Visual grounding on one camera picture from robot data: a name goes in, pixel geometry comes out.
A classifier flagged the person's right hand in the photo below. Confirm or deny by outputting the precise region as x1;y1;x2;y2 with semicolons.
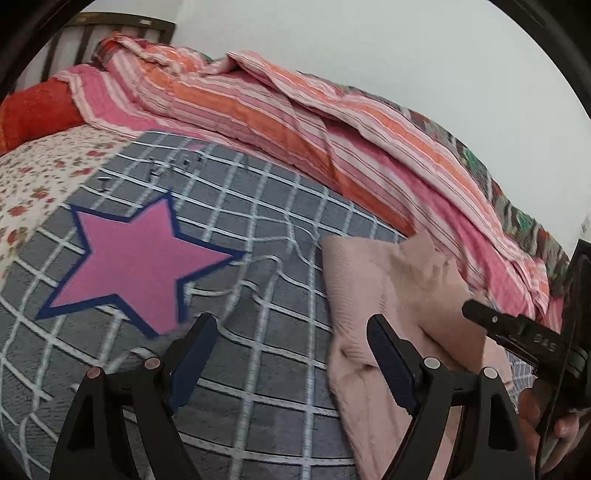
517;382;583;476

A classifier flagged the pink knit sweater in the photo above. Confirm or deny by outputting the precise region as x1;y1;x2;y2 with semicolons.
322;233;513;479

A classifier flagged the red embroidered pillow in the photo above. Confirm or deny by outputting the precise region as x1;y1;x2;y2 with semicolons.
1;78;84;155

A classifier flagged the pink orange striped quilt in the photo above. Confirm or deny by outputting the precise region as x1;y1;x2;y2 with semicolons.
57;33;569;330

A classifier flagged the grey grid star blanket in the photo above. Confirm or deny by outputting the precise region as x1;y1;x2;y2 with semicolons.
1;131;402;479

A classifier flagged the dark wooden headboard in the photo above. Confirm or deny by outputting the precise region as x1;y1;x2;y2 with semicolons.
15;12;178;96

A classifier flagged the floral bed sheet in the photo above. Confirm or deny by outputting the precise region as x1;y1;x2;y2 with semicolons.
0;125;129;280

